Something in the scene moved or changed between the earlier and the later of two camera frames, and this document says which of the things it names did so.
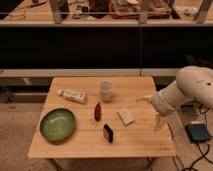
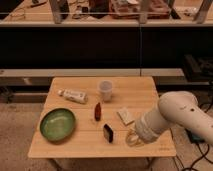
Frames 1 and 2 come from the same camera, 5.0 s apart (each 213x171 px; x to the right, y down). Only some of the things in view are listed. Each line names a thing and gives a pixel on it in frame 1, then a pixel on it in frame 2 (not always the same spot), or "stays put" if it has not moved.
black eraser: [108, 133] stays put
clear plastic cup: [105, 88] stays put
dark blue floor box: [197, 132] stays put
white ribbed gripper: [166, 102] -> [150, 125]
